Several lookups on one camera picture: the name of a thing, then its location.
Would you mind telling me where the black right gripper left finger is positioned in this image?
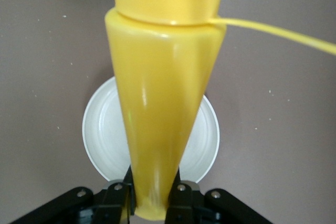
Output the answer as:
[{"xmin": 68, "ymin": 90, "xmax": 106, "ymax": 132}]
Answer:
[{"xmin": 10, "ymin": 166, "xmax": 137, "ymax": 224}]

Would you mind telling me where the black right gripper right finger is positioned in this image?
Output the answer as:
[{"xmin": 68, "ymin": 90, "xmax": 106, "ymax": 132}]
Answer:
[{"xmin": 165, "ymin": 171, "xmax": 271, "ymax": 224}]

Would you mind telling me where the yellow squeeze bottle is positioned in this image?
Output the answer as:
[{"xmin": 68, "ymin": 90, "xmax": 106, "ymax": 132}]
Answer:
[{"xmin": 104, "ymin": 0, "xmax": 336, "ymax": 221}]

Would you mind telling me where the beige round plate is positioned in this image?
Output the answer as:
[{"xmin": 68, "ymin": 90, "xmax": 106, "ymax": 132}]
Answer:
[{"xmin": 81, "ymin": 76, "xmax": 221, "ymax": 184}]

